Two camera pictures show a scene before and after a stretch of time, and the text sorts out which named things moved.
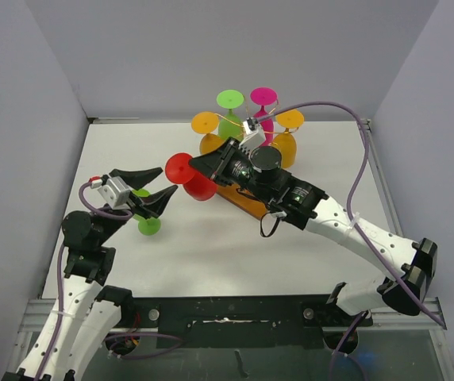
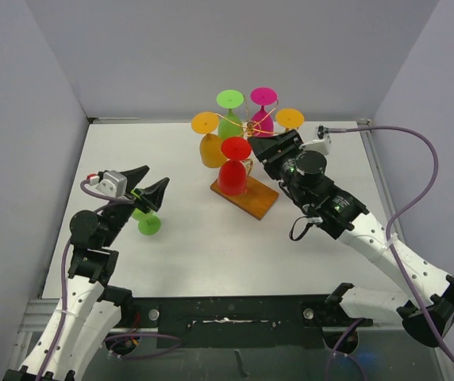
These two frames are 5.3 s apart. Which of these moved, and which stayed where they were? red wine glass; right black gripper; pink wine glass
Moved: red wine glass; right black gripper
Stayed: pink wine glass
